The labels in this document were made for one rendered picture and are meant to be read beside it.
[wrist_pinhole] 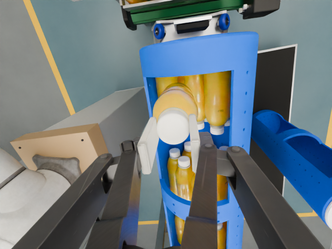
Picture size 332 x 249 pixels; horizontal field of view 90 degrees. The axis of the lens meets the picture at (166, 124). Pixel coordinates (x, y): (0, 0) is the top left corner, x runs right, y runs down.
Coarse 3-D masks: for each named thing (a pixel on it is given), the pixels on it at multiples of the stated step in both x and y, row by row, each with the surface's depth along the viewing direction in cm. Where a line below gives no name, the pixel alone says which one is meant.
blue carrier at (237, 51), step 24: (144, 48) 36; (168, 48) 31; (192, 48) 30; (216, 48) 30; (240, 48) 31; (144, 72) 39; (168, 72) 33; (192, 72) 31; (240, 72) 33; (240, 96) 34; (240, 120) 37; (168, 144) 63; (216, 144) 65; (240, 144) 39; (168, 192) 50; (168, 216) 67; (240, 216) 50; (240, 240) 55
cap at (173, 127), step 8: (168, 112) 19; (176, 112) 19; (160, 120) 19; (168, 120) 19; (176, 120) 19; (184, 120) 18; (160, 128) 19; (168, 128) 19; (176, 128) 19; (184, 128) 19; (160, 136) 19; (168, 136) 19; (176, 136) 19; (184, 136) 19
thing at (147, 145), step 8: (152, 120) 19; (152, 128) 17; (144, 136) 15; (152, 136) 16; (144, 144) 14; (152, 144) 16; (144, 152) 14; (152, 152) 16; (144, 160) 14; (152, 160) 16; (144, 168) 14
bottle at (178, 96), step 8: (168, 88) 28; (176, 88) 27; (184, 88) 28; (160, 96) 24; (168, 96) 22; (176, 96) 22; (184, 96) 23; (192, 96) 27; (160, 104) 22; (168, 104) 21; (176, 104) 21; (184, 104) 21; (192, 104) 22; (160, 112) 22; (184, 112) 20; (192, 112) 22
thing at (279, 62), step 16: (272, 48) 123; (288, 48) 122; (256, 64) 128; (272, 64) 127; (288, 64) 126; (256, 80) 132; (272, 80) 131; (288, 80) 130; (256, 96) 137; (272, 96) 136; (288, 96) 135; (288, 112) 139; (256, 144) 153; (256, 160) 159; (272, 176) 165
